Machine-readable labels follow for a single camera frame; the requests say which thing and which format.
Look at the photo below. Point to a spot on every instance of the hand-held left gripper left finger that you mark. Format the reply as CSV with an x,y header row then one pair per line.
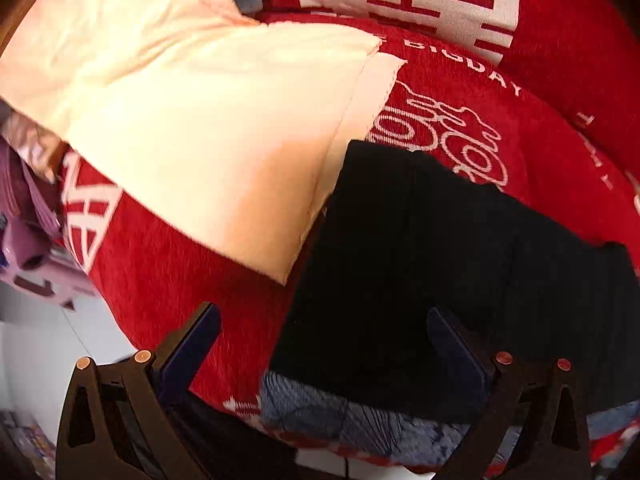
x,y
197,340

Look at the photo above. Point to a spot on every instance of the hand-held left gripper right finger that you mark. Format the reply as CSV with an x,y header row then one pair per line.
x,y
450,345

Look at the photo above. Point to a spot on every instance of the red printed blanket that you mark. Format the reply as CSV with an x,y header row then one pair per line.
x,y
165,280

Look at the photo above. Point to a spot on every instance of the colourful printed packets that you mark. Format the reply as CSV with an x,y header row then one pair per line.
x,y
30,440

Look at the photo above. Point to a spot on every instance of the black pants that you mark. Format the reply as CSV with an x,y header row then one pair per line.
x,y
425,260

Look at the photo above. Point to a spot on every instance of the cream cloth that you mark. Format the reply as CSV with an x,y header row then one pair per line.
x,y
175,110

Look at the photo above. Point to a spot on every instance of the red printed pillow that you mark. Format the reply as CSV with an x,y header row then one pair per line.
x,y
575,35

